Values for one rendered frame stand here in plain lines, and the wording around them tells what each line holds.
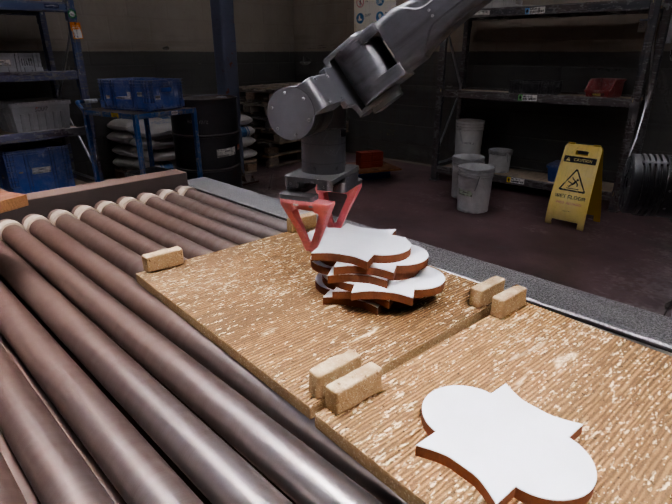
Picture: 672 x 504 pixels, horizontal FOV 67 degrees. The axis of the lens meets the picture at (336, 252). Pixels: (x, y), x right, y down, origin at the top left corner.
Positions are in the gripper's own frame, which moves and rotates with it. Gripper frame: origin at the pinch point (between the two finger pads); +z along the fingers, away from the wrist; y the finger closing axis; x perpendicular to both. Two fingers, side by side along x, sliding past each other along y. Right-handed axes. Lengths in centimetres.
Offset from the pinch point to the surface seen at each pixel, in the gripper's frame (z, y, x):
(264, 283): 7.2, -3.3, 7.6
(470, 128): 44, 460, 42
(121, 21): -50, 369, 381
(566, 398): 6.8, -14.9, -31.7
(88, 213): 10, 17, 63
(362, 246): -0.1, -1.9, -6.4
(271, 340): 7.2, -16.3, -0.7
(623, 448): 6.8, -20.1, -35.9
